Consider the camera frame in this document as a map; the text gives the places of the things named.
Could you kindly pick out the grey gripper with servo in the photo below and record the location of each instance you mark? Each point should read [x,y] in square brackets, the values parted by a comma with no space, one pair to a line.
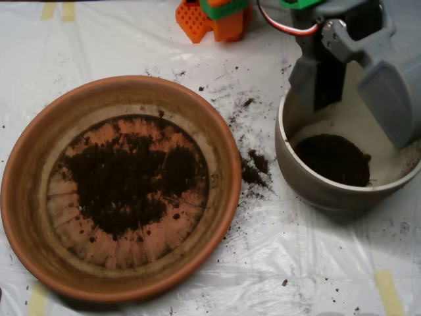
[353,31]

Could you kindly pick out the dark soil heap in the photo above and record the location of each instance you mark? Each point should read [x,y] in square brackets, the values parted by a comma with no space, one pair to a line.
[332,161]

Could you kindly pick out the dark soil pile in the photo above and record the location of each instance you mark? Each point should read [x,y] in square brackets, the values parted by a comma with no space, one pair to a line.
[115,177]

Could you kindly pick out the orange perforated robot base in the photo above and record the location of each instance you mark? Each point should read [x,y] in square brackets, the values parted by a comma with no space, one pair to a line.
[194,23]

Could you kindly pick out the white plant pot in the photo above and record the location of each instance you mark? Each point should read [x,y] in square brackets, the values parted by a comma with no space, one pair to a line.
[329,200]

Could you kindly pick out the spilled soil clump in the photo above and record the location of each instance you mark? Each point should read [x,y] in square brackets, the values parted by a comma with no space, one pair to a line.
[253,172]

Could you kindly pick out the terracotta plant saucer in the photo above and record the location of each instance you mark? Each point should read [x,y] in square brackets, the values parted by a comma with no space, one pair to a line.
[23,214]

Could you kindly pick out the clear plastic cover sheet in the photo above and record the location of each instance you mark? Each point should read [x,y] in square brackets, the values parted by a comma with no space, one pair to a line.
[296,263]

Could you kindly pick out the beige masking tape strip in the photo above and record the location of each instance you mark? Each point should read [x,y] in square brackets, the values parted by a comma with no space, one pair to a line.
[389,293]
[49,11]
[69,12]
[37,299]

